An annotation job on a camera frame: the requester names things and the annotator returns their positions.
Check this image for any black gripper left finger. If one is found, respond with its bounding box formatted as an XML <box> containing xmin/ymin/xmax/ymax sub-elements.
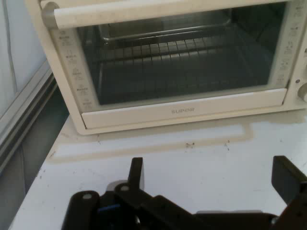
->
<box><xmin>61</xmin><ymin>157</ymin><xmax>197</xmax><ymax>230</ymax></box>

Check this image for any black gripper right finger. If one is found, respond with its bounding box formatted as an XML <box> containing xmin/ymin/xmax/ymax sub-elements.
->
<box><xmin>270</xmin><ymin>155</ymin><xmax>307</xmax><ymax>230</ymax></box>

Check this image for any cream oven knob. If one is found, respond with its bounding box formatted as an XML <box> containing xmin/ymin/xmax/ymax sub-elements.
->
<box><xmin>298</xmin><ymin>82</ymin><xmax>307</xmax><ymax>104</ymax></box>

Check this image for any cream toaster oven body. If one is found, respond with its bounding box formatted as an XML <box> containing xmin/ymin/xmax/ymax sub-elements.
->
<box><xmin>25</xmin><ymin>0</ymin><xmax>307</xmax><ymax>136</ymax></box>

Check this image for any oven wire rack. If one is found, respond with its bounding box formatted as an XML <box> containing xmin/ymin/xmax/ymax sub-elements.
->
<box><xmin>95</xmin><ymin>38</ymin><xmax>243</xmax><ymax>64</ymax></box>

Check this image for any aluminium wall rail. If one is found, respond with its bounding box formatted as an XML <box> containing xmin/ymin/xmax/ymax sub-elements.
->
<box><xmin>0</xmin><ymin>59</ymin><xmax>59</xmax><ymax>174</ymax></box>

